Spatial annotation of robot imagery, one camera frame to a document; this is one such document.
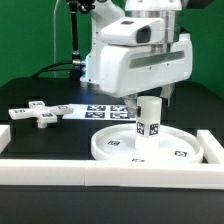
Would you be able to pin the white marker sheet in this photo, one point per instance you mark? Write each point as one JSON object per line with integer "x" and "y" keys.
{"x": 99, "y": 112}

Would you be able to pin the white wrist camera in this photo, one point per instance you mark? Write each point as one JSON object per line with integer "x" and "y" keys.
{"x": 131, "y": 31}

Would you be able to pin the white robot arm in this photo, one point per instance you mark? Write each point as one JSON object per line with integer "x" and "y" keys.
{"x": 106, "y": 13}

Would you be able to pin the white round table top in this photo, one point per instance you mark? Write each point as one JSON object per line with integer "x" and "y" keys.
{"x": 123, "y": 143}

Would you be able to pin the white cross-shaped table base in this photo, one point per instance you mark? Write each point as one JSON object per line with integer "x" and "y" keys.
{"x": 44, "y": 114}

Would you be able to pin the black camera pole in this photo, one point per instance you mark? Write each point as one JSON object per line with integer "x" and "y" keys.
{"x": 76, "y": 58}

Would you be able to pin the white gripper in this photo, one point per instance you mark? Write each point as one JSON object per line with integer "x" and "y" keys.
{"x": 129, "y": 70}

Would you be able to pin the white U-shaped fence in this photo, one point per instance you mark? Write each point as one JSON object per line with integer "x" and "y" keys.
{"x": 209, "y": 175}

